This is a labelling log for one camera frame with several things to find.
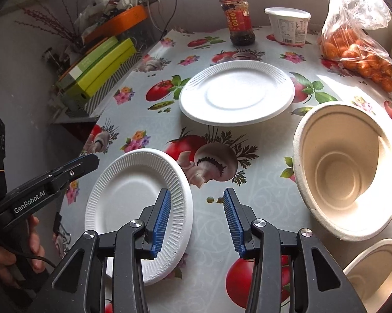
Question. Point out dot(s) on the orange tray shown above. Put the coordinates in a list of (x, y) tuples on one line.
[(121, 22)]

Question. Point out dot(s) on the person's left hand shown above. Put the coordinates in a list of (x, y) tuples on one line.
[(36, 244)]

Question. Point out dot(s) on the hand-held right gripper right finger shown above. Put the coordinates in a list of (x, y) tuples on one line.
[(233, 225)]

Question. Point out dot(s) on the beige paper bowl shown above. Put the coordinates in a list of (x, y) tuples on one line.
[(339, 172), (378, 277)]

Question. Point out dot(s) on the white plastic bag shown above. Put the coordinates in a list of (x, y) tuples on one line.
[(95, 6)]

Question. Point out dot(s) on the plastic bag of oranges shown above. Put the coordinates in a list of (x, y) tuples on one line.
[(356, 55)]

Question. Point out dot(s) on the vegetable print tablecloth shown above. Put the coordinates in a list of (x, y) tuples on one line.
[(209, 169)]

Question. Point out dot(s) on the dried flower branch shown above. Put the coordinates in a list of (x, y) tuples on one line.
[(52, 22)]

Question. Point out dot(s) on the pale green box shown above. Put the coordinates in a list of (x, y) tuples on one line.
[(88, 60)]

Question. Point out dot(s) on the stack of green boxes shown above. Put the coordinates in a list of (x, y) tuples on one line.
[(108, 68)]

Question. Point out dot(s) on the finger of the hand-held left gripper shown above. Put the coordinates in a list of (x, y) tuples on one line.
[(81, 166)]

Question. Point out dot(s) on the grey striped box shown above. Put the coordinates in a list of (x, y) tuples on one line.
[(114, 91)]

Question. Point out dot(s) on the red label sauce jar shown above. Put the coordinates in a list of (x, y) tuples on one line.
[(237, 19)]

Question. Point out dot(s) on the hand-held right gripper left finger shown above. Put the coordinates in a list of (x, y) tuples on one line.
[(160, 222)]

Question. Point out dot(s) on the white foam plate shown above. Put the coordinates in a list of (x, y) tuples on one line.
[(235, 94), (124, 195)]

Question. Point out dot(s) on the white plastic tub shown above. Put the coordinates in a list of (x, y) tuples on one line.
[(289, 26)]

